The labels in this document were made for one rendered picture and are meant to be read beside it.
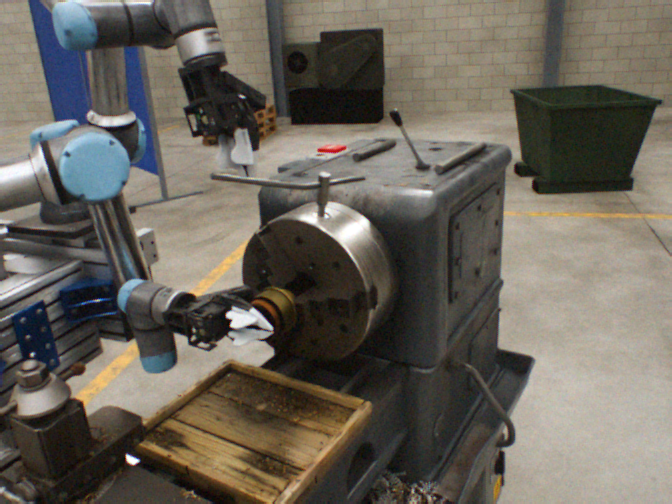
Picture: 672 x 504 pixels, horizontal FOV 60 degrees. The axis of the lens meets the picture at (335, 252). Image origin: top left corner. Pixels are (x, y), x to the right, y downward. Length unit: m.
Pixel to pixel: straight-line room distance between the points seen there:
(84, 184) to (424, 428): 0.89
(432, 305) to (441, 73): 9.95
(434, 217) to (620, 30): 10.14
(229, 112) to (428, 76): 10.17
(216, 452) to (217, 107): 0.60
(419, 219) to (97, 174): 0.60
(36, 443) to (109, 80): 0.91
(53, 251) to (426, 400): 1.00
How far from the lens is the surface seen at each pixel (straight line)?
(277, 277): 1.13
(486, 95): 11.11
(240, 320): 1.06
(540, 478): 2.40
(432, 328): 1.28
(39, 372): 0.89
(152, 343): 1.25
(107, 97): 1.56
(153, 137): 6.11
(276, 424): 1.15
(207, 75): 1.02
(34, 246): 1.70
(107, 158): 1.09
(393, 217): 1.20
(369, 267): 1.11
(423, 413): 1.39
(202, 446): 1.14
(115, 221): 1.28
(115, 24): 1.09
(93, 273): 1.58
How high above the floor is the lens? 1.58
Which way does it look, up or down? 21 degrees down
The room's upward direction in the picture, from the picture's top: 3 degrees counter-clockwise
